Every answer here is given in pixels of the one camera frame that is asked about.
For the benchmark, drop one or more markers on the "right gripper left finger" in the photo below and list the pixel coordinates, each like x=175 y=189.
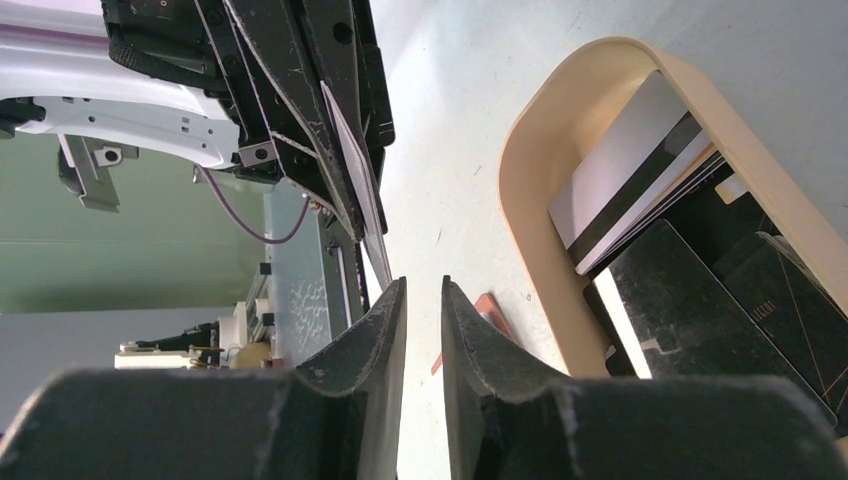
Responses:
x=334 y=416

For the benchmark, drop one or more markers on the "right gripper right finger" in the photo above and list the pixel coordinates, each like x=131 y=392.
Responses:
x=560 y=427

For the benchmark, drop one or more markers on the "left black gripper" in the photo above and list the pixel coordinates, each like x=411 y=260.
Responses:
x=321 y=58

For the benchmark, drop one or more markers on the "brown leather card holder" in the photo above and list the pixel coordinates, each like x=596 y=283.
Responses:
x=475 y=351

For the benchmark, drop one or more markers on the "white card black stripe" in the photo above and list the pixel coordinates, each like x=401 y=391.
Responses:
x=357 y=167

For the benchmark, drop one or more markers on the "beige oval card tray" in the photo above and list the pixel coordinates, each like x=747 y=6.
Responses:
x=565 y=119

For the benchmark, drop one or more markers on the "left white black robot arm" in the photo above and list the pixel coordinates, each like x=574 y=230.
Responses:
x=263 y=90

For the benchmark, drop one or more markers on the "black gold lined card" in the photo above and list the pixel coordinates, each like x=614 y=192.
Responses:
x=767 y=278

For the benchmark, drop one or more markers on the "white striped card in tray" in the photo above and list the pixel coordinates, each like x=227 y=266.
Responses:
x=650 y=155

